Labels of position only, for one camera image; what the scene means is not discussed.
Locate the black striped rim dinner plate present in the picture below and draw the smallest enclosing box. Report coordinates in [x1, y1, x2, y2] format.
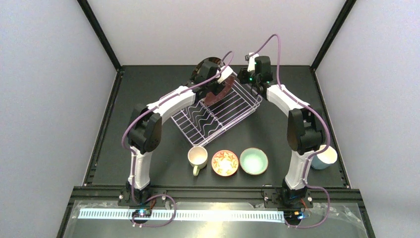
[190, 57, 222, 84]

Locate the white wire dish rack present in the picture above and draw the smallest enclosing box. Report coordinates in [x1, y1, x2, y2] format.
[171, 78, 263, 146]

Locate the white led light strip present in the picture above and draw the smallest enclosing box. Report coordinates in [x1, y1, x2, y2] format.
[76, 208, 284, 223]

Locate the black frame post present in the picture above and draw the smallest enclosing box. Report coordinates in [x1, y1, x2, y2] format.
[310, 0, 357, 72]
[77, 0, 122, 72]

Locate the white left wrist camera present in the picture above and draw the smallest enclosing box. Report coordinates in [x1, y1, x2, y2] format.
[217, 66, 233, 84]

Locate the pink dotted plate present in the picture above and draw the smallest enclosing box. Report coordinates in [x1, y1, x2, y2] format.
[204, 75, 236, 106]

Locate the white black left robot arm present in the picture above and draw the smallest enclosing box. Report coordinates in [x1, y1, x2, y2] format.
[121, 59, 233, 204]

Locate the green glazed small bowl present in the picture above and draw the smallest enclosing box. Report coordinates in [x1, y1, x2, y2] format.
[239, 147, 268, 176]

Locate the light blue mug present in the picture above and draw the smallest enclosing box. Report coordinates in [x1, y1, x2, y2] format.
[311, 146, 338, 170]

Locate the cream mug green handle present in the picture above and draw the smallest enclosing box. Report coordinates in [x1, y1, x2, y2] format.
[187, 146, 208, 177]

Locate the black frame post left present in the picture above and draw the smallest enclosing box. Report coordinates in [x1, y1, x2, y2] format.
[77, 0, 122, 72]

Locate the black frame post right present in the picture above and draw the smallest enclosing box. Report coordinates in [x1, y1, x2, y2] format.
[310, 0, 357, 72]

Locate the orange floral small bowl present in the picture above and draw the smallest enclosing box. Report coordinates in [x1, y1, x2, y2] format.
[210, 150, 239, 177]

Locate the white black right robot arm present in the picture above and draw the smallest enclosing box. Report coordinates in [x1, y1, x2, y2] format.
[237, 53, 330, 207]

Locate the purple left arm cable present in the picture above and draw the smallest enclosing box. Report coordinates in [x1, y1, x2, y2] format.
[120, 50, 235, 228]

